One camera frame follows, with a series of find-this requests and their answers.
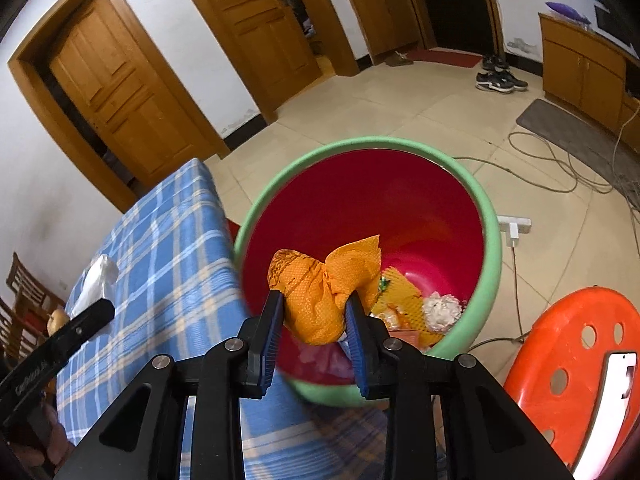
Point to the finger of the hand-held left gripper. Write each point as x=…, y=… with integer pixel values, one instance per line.
x=60, y=345

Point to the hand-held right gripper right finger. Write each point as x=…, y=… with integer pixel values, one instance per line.
x=356, y=340

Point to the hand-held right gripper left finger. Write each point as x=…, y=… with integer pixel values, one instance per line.
x=272, y=340

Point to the orange napkin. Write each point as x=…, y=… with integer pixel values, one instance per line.
x=320, y=290

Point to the yellow foam fruit net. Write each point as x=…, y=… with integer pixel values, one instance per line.
x=405, y=300

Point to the red bin with green rim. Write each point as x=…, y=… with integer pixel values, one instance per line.
x=440, y=200

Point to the person's left hand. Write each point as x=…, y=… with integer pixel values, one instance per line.
x=52, y=440

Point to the red yellow apple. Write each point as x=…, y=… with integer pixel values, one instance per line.
x=57, y=322

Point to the orange flat packet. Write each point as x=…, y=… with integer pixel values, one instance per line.
x=400, y=335

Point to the brown wooden chair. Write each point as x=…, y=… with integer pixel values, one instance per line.
x=30, y=305

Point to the clear white plastic bag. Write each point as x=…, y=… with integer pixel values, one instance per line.
x=97, y=280

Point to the blue plaid tablecloth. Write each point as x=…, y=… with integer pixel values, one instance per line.
x=165, y=260

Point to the orange plastic stool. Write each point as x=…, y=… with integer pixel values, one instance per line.
x=550, y=340

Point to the white power strip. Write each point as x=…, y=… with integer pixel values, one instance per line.
x=515, y=225

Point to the wooden panel door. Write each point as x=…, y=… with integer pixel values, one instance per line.
x=255, y=25
x=120, y=95

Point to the brown slipper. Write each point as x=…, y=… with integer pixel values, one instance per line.
x=399, y=59

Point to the grey floor mat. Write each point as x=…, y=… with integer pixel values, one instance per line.
x=550, y=120

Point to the black white sneaker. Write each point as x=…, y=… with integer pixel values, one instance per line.
x=500, y=82

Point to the red doormat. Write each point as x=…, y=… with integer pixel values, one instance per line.
x=445, y=57

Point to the low wooden shoe cabinet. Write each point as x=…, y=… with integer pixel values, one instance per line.
x=382, y=15

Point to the wooden sideboard cabinet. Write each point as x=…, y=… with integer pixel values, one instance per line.
x=585, y=70

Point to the purple item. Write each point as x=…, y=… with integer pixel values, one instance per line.
x=565, y=10

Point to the black screen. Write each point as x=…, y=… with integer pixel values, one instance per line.
x=617, y=27

